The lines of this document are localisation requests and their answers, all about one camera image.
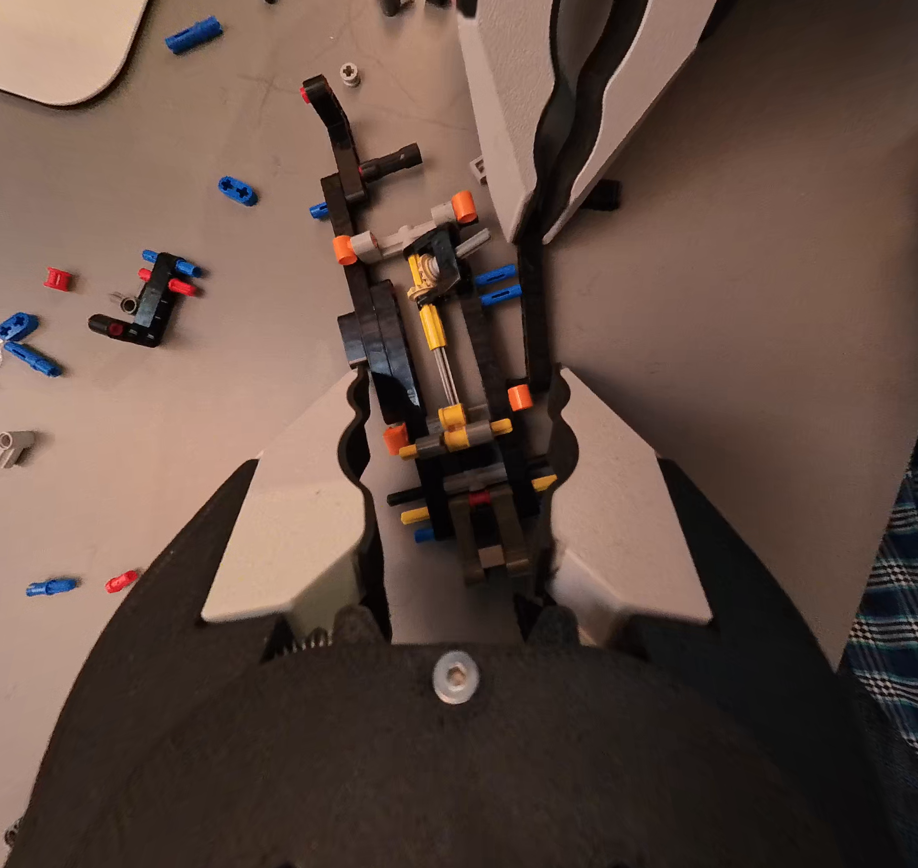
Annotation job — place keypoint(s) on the white lamp base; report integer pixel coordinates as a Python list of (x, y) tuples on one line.
[(64, 15)]

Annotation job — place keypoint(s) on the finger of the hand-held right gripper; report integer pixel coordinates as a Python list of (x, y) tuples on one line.
[(674, 7), (502, 58)]

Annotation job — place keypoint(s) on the blue lego pin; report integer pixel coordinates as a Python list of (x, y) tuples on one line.
[(51, 586), (32, 357), (193, 34)]

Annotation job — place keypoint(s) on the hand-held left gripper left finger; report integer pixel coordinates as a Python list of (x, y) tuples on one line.
[(301, 524)]

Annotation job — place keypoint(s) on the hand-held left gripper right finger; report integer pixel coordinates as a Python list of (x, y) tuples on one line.
[(631, 524)]

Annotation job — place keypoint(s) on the black lego vehicle frame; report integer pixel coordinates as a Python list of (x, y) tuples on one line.
[(380, 323)]

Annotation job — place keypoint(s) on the grey lego bush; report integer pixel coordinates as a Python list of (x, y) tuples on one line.
[(350, 73)]

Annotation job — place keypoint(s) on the blue plaid cloth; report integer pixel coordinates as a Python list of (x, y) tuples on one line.
[(889, 595)]

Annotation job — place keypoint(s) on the blue lego connector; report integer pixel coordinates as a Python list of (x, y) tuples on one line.
[(18, 324), (238, 190)]

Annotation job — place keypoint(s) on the light grey lego piece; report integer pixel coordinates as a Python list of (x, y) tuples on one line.
[(479, 169)]

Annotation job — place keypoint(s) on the red lego bush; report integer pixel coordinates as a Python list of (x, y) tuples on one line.
[(59, 278)]

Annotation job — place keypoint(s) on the black angled lego beam assembly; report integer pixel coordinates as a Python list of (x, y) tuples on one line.
[(154, 301)]

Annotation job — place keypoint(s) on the black lego connector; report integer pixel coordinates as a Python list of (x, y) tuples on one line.
[(604, 195)]

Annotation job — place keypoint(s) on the red lego pin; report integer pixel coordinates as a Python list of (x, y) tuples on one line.
[(122, 580)]

